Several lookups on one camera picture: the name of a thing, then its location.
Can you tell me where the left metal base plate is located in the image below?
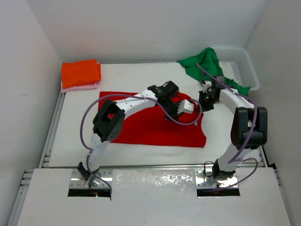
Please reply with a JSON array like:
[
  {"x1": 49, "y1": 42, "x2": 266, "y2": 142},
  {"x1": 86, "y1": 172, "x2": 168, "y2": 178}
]
[{"x1": 69, "y1": 169, "x2": 113, "y2": 189}]

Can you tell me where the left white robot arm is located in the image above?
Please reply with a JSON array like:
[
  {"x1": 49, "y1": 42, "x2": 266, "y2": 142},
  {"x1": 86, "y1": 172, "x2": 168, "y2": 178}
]
[{"x1": 77, "y1": 81, "x2": 193, "y2": 181}]

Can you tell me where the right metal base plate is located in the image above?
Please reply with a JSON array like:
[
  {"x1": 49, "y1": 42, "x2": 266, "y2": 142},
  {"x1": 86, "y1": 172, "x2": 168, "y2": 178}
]
[{"x1": 195, "y1": 169, "x2": 238, "y2": 189}]

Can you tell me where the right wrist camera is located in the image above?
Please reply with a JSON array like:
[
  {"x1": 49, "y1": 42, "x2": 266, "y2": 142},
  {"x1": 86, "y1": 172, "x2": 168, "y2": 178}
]
[{"x1": 202, "y1": 81, "x2": 212, "y2": 93}]

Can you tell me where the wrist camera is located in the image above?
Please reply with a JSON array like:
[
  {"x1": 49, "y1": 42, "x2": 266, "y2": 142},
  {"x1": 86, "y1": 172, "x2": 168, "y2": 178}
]
[
  {"x1": 177, "y1": 99, "x2": 194, "y2": 114},
  {"x1": 202, "y1": 81, "x2": 212, "y2": 93}
]

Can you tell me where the metal base plate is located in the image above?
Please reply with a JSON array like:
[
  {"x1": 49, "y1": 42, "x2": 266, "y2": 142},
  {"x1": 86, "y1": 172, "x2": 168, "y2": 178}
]
[
  {"x1": 195, "y1": 169, "x2": 238, "y2": 189},
  {"x1": 69, "y1": 169, "x2": 113, "y2": 189}
]

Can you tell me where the orange t shirt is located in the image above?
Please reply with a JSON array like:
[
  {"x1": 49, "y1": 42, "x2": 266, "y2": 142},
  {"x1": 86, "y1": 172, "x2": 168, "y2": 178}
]
[{"x1": 61, "y1": 59, "x2": 101, "y2": 89}]

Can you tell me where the white plastic basket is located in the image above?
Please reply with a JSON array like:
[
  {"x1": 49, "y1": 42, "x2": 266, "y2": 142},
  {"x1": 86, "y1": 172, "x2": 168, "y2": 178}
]
[{"x1": 213, "y1": 46, "x2": 260, "y2": 90}]

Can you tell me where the pink t shirt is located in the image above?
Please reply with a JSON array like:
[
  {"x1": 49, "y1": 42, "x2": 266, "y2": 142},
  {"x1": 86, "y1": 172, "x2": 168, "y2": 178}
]
[{"x1": 61, "y1": 81, "x2": 98, "y2": 93}]

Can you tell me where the white front cover panel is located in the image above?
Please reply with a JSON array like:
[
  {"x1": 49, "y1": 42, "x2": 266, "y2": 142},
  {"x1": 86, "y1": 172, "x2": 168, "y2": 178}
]
[{"x1": 18, "y1": 168, "x2": 290, "y2": 226}]

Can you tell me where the green t shirt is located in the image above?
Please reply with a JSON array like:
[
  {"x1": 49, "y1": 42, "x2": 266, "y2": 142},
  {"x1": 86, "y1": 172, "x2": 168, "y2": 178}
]
[{"x1": 176, "y1": 47, "x2": 251, "y2": 97}]

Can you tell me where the red t shirt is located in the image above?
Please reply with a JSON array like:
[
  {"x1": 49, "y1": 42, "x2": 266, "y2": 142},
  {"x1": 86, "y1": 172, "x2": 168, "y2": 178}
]
[{"x1": 113, "y1": 105, "x2": 206, "y2": 148}]

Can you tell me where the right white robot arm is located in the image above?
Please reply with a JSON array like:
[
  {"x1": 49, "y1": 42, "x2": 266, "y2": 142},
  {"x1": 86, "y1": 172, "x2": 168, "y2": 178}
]
[{"x1": 199, "y1": 75, "x2": 268, "y2": 180}]

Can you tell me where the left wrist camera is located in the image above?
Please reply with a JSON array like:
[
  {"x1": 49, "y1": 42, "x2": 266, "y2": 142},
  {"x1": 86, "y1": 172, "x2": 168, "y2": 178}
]
[{"x1": 177, "y1": 99, "x2": 194, "y2": 114}]

